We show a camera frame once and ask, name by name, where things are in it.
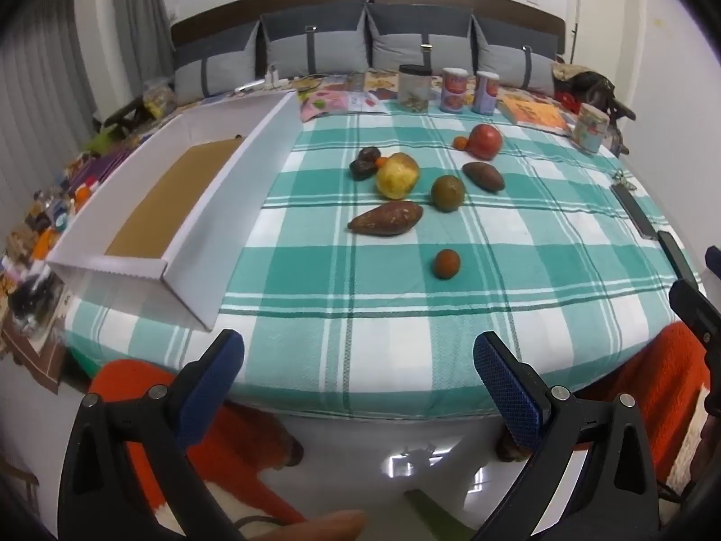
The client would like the red label food can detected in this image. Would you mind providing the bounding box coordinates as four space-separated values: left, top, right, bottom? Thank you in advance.
440 68 470 115

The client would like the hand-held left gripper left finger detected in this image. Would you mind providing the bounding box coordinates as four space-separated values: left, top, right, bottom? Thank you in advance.
58 328 246 541

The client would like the small brown sweet potato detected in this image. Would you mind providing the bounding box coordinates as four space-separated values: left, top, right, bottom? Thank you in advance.
462 161 506 193

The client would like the yellow apple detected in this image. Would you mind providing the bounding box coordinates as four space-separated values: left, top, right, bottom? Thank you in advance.
375 152 421 200

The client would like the small brown-orange round fruit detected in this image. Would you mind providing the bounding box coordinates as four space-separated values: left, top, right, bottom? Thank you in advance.
434 248 461 281

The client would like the green round citrus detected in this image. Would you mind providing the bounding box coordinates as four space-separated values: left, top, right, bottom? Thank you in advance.
431 174 466 213

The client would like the white cardboard box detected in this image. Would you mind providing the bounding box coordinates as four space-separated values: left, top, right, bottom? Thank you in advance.
46 92 299 332

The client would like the clear bag of snacks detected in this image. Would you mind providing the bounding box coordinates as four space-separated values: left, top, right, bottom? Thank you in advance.
141 78 177 119

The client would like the person's left hand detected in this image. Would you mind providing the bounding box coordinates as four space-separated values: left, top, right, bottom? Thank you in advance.
256 510 367 541

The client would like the grey pillow with strap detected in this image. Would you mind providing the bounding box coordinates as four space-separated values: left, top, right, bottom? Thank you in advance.
472 14 556 91
260 0 370 77
174 21 263 107
366 3 474 71

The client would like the white blue label food can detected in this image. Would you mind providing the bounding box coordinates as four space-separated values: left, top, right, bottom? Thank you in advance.
472 71 500 116

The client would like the orange cover book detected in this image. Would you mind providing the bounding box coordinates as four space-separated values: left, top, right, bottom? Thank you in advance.
497 93 571 136

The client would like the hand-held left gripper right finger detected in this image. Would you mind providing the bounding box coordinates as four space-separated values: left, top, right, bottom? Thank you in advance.
472 331 661 541

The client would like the white snack packet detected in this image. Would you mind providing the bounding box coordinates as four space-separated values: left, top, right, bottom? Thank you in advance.
349 90 385 115

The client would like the black smartphone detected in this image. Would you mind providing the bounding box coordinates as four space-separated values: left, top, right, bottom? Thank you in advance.
610 183 659 239

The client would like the colourful printed tin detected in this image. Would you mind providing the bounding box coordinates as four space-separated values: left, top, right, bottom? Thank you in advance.
573 104 609 154

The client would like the red pomegranate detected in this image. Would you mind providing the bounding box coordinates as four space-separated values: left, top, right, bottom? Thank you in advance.
466 124 504 160

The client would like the orange fuzzy cloth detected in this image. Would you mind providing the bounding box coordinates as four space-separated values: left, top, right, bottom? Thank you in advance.
89 358 305 541
496 321 712 482

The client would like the green white plaid tablecloth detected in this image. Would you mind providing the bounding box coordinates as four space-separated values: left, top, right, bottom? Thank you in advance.
62 76 706 421

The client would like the dark bag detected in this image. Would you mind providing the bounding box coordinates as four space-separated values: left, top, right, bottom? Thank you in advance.
555 62 636 125

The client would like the clear jar with black lid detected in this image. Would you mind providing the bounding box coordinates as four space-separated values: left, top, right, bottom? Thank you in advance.
397 64 434 112

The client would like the pile of assorted clutter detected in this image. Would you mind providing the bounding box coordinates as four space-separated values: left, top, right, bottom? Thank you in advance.
0 118 153 350

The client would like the large reddish sweet potato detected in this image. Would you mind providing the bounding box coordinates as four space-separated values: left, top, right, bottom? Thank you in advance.
347 201 424 236

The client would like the grey curtain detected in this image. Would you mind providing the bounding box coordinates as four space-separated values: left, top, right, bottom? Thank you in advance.
0 0 173 271

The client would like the pink snack packet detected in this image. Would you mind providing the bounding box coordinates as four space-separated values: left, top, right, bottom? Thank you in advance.
300 89 355 122

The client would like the white wall conduit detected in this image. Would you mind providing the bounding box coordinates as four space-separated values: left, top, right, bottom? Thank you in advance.
570 0 583 64

